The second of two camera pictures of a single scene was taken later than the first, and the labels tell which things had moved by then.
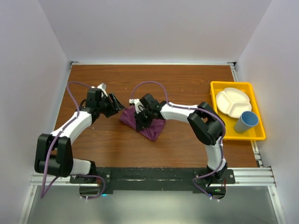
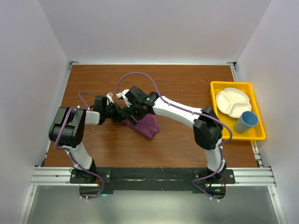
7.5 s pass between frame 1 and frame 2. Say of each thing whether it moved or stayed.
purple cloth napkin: moved
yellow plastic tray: stayed
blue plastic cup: stayed
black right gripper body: moved
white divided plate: stayed
